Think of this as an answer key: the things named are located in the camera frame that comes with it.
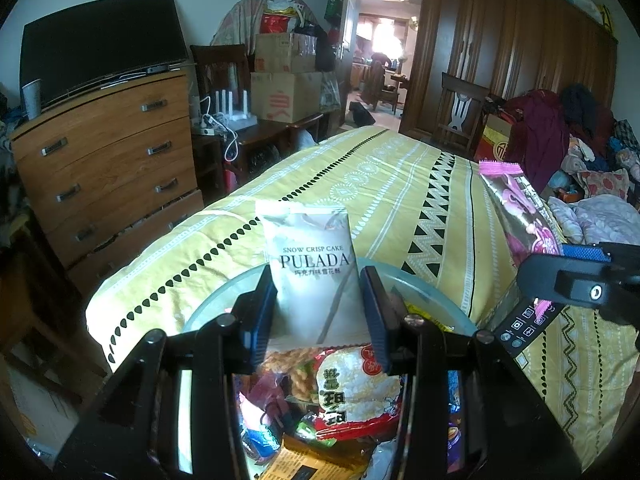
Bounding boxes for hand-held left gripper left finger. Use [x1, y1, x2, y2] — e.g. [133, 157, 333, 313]
[52, 264, 279, 480]

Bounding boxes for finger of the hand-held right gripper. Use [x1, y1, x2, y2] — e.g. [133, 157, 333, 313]
[560, 242, 640, 267]
[516, 254, 640, 323]

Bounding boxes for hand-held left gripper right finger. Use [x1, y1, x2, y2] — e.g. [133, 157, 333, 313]
[359, 266, 583, 480]

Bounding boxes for clear glass bowl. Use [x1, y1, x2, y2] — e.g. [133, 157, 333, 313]
[180, 257, 482, 480]

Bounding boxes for white snack packet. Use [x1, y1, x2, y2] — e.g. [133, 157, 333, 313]
[255, 200, 362, 350]

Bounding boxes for pink snack packet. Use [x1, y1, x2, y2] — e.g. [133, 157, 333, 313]
[478, 159, 567, 267]

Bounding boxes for white quilted blanket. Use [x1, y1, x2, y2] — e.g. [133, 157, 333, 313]
[546, 194, 640, 247]

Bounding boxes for clear peanut brittle packet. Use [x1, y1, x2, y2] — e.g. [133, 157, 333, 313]
[264, 347, 322, 403]

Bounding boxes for black cardboard box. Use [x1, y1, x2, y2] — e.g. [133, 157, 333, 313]
[492, 296, 565, 357]

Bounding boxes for red and white cracker packet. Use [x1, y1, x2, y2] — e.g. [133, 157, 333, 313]
[311, 344, 404, 442]

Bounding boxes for pile of clothes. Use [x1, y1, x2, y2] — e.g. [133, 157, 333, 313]
[549, 84, 640, 211]

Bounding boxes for maroon garment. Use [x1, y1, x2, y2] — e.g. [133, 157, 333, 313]
[504, 89, 572, 194]

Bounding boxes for yellow patterned bedspread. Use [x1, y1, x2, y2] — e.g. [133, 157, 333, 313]
[85, 125, 640, 472]

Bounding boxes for red and yellow box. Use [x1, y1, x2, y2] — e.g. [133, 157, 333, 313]
[474, 112, 517, 167]

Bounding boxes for dark wooden desk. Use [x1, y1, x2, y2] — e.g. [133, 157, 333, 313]
[191, 111, 325, 202]

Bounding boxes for dark wooden chair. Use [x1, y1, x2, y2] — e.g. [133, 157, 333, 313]
[431, 72, 492, 159]
[189, 43, 252, 113]

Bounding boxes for black bag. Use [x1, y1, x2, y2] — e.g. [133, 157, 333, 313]
[348, 101, 377, 129]

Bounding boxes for white router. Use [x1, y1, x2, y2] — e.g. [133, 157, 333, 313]
[211, 88, 259, 134]

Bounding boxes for wooden chest of drawers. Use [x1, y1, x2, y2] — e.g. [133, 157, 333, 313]
[10, 69, 207, 283]

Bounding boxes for large cardboard box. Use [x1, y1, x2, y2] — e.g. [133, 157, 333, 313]
[249, 71, 324, 124]

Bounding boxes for small cardboard box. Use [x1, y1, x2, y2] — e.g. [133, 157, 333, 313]
[254, 33, 319, 74]

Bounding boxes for red bag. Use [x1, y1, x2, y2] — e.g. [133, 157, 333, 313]
[259, 11, 297, 37]

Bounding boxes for floral dust cover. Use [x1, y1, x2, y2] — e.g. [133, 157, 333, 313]
[209, 0, 332, 47]

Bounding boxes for black flat television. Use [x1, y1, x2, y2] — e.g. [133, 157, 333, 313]
[20, 0, 191, 112]

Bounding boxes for grey cup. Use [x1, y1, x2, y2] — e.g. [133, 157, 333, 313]
[21, 78, 44, 121]

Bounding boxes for white looped cable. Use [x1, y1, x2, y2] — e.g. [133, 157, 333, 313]
[221, 124, 242, 162]

